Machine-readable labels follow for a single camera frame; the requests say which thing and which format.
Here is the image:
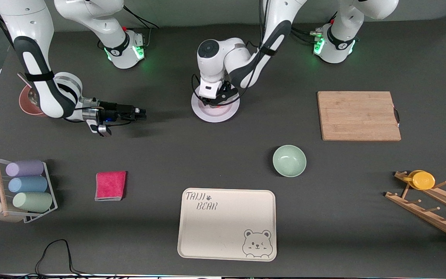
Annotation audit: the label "bamboo cutting board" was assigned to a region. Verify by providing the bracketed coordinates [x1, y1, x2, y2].
[317, 91, 401, 141]

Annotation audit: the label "pink folded cloth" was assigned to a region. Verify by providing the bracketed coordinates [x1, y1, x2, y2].
[94, 171, 127, 202]

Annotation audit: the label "metal scoop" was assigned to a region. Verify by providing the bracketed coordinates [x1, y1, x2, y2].
[17, 72, 40, 107]

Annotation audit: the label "black cable on table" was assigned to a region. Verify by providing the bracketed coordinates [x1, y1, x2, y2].
[0, 239, 130, 279]

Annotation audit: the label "yellow mug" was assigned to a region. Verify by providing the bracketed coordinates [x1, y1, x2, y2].
[403, 170, 436, 190]

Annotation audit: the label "pale green cup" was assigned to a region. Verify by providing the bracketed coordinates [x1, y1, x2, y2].
[12, 192, 53, 213]

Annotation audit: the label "blue cup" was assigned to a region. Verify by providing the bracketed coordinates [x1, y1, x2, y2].
[8, 176, 48, 193]

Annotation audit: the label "black base cables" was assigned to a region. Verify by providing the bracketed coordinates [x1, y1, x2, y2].
[122, 4, 160, 45]
[291, 12, 338, 43]

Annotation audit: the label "purple cup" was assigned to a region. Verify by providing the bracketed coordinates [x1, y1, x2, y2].
[5, 160, 45, 177]

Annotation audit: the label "cream bear print tray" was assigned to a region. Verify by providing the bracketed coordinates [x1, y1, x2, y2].
[177, 188, 277, 262]

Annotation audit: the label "black right base cables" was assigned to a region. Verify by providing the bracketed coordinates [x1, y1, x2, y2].
[122, 4, 160, 45]

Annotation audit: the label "white wire cup rack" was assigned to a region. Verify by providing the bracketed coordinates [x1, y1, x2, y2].
[0, 156, 58, 224]

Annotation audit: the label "wooden peg drying rack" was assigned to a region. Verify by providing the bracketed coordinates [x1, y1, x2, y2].
[385, 171, 446, 244]

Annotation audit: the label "pink bowl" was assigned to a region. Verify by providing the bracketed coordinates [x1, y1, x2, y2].
[19, 84, 50, 118]

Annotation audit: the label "white round plate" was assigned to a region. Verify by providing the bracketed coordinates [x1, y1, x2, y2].
[191, 86, 240, 123]

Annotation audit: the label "mint green bowl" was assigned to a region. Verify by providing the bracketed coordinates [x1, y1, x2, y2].
[273, 145, 307, 177]

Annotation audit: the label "black left base cables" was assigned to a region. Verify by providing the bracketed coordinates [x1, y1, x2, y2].
[291, 12, 338, 43]

